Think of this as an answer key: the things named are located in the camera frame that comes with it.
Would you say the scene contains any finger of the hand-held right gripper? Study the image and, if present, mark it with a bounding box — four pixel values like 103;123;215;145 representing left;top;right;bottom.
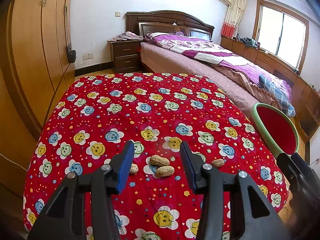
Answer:
291;152;313;175
276;152;299;184

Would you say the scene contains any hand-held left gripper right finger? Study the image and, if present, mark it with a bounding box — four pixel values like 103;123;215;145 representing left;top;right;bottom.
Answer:
179;141;292;240

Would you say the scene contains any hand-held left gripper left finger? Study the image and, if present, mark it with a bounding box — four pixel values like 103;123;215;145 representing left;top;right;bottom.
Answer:
27;140;135;240

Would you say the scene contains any red bowl with green rim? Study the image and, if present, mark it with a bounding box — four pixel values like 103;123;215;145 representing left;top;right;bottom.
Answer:
250;103;300;157

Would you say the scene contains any red smiley flower printed cloth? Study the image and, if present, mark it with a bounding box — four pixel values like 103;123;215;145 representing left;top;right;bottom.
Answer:
22;72;290;240

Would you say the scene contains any blue plaid cloth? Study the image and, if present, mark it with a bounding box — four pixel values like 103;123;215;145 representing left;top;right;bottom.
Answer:
258;74;296;117

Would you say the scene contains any wooden window cabinet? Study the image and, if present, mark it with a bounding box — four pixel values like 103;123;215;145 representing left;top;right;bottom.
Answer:
220;35;320;143

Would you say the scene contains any dark wooden nightstand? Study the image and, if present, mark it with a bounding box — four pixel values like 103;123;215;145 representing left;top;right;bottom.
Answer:
108;40;142;73

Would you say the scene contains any bed with purple quilt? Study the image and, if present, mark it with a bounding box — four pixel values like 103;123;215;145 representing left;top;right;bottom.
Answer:
145;31;295;117

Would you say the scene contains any black hanging bag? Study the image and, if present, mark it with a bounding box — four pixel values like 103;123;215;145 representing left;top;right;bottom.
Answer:
64;5;77;63

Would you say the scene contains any dark blue clothes pile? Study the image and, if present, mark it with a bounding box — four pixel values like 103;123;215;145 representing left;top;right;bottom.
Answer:
239;37;260;49

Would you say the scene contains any pink clothes pile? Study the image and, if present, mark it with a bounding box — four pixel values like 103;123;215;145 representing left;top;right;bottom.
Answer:
107;31;143;42

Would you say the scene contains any wooden framed window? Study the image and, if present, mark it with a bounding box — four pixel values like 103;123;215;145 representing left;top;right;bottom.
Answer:
252;0;310;72

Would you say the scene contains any dark wooden headboard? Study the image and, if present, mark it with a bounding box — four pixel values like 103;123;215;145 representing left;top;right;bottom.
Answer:
125;10;215;42

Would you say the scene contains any light wooden wardrobe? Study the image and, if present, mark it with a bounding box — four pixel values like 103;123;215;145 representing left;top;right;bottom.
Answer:
0;0;77;198

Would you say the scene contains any white and red curtain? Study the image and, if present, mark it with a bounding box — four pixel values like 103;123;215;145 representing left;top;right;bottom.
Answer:
221;0;248;38

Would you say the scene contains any white cable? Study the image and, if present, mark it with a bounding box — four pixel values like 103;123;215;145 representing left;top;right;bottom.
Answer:
0;152;28;173

